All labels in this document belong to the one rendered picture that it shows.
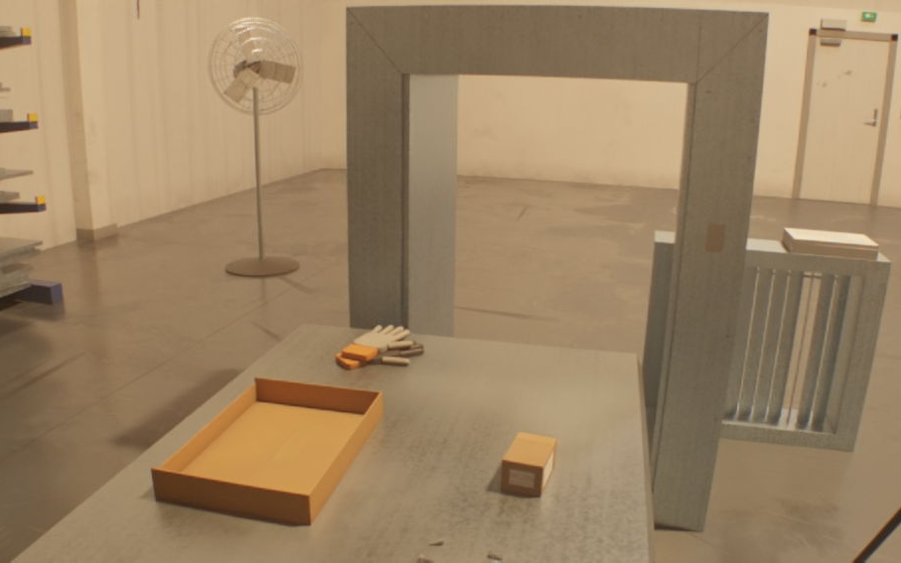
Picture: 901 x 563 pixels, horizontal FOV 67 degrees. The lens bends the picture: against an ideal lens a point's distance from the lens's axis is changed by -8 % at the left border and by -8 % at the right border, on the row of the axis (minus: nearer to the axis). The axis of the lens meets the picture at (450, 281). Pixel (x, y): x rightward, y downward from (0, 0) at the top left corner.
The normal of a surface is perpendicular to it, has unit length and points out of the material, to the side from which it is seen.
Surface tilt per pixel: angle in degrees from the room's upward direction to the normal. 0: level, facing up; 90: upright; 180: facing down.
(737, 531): 0
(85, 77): 90
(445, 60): 90
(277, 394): 90
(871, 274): 90
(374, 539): 0
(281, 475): 0
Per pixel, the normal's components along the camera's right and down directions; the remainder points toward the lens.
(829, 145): -0.27, 0.26
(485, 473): 0.02, -0.96
